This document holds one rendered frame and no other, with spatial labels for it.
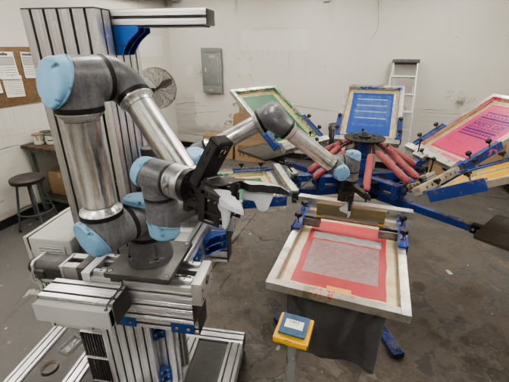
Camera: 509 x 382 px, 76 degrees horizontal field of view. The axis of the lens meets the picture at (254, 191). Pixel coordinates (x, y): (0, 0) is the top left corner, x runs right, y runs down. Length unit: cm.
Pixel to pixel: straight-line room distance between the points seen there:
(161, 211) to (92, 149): 27
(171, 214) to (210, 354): 156
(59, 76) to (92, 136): 15
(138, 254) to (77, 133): 43
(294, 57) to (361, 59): 109
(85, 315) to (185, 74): 597
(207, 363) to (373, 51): 495
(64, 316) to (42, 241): 39
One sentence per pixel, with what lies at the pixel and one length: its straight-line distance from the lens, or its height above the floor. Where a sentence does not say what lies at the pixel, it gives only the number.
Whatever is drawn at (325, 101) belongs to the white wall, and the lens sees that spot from 594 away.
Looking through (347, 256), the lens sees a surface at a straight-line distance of 175.
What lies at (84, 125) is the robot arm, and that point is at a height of 174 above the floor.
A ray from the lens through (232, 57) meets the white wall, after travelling 636.
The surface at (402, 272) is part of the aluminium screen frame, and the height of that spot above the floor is 99.
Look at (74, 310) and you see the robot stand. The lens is 123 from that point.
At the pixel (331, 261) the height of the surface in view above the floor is 96.
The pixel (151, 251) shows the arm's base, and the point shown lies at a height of 132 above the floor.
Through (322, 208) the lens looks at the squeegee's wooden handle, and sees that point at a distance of 185.
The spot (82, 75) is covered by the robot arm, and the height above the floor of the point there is 186.
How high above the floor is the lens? 192
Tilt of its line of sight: 24 degrees down
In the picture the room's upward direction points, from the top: straight up
